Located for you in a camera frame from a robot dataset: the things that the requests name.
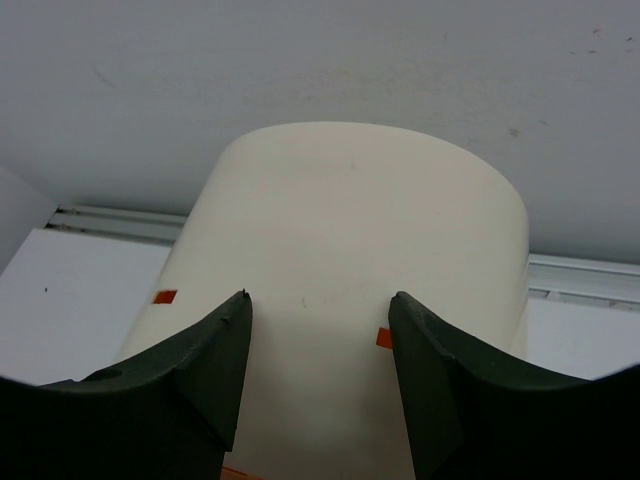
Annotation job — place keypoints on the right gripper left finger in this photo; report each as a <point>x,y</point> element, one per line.
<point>168,412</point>

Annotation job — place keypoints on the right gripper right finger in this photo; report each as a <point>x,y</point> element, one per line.
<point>473,411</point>

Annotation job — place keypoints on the cream three-drawer storage cabinet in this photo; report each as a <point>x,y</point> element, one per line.
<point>322,223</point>

